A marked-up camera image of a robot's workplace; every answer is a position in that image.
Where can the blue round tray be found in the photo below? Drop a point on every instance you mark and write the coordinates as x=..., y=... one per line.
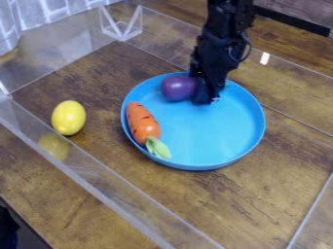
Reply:
x=207, y=136

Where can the clear acrylic back wall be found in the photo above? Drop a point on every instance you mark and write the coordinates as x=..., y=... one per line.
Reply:
x=294, y=93

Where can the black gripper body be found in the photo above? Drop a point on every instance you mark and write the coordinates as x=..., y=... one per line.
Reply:
x=223, y=40

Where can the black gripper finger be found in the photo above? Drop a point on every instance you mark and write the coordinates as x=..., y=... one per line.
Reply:
x=194, y=70
x=206, y=93

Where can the clear acrylic corner bracket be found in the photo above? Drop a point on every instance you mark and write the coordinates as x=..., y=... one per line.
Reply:
x=117, y=29

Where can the yellow toy lemon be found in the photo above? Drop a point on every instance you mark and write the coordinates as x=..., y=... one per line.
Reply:
x=68, y=117

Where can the orange toy carrot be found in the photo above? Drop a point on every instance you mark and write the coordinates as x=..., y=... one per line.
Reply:
x=146, y=130

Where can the black bar on background table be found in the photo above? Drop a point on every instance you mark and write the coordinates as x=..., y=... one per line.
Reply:
x=299, y=23

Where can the clear acrylic wall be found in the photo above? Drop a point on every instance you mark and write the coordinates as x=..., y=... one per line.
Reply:
x=166, y=228
x=294, y=93

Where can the purple toy eggplant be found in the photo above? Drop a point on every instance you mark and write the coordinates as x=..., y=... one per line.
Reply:
x=178, y=87

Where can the clear acrylic front wall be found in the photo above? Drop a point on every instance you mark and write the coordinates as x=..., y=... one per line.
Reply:
x=166, y=228

